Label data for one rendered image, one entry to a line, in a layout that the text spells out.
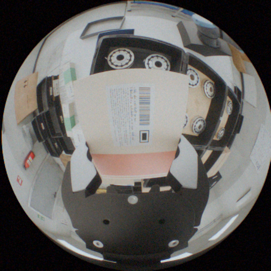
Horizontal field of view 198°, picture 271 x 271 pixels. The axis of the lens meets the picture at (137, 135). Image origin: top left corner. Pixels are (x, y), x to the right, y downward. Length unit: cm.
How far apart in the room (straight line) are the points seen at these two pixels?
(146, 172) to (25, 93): 262
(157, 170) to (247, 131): 345
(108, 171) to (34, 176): 274
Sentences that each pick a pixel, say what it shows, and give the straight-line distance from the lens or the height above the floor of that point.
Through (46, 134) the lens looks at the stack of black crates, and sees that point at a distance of 151.
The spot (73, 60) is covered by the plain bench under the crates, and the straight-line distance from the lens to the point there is 69.
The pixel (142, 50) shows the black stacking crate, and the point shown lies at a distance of 42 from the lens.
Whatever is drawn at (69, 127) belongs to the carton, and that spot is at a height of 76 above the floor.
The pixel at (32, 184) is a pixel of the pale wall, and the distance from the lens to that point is 280.
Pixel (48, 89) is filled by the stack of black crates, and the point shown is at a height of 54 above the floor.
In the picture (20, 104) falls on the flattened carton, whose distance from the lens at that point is 253.
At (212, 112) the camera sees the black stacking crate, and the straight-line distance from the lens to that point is 56.
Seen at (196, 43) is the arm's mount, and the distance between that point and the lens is 62.
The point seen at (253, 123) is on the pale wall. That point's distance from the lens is 345.
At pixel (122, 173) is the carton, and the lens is 15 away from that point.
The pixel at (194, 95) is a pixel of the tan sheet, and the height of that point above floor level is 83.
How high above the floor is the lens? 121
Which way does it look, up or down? 58 degrees down
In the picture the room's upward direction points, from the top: 175 degrees clockwise
